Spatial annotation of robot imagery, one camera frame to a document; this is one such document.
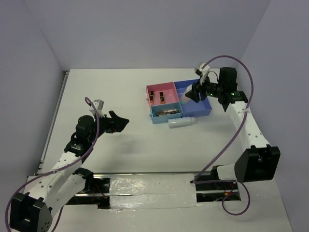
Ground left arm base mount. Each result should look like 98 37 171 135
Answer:
66 177 111 209

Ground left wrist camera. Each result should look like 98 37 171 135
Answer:
89 100 105 117

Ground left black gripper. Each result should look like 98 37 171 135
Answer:
88 110 129 143

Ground long brown eyeshadow palette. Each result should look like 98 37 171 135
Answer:
155 109 179 116

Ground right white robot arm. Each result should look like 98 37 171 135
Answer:
184 64 281 189

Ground pink blue purple organizer tray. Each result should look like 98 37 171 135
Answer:
146 79 212 124

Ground black gold lipstick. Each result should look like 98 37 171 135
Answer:
149 91 155 105
159 92 166 104

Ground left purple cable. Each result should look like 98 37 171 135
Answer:
4 97 101 232

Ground white pastel bottle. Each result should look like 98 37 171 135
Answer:
180 84 193 104

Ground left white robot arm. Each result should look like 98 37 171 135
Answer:
5 111 129 232

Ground white spray bottle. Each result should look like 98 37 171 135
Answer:
168 116 196 129

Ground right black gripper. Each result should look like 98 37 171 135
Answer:
185 73 224 103

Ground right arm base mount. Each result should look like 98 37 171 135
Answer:
195 166 240 203

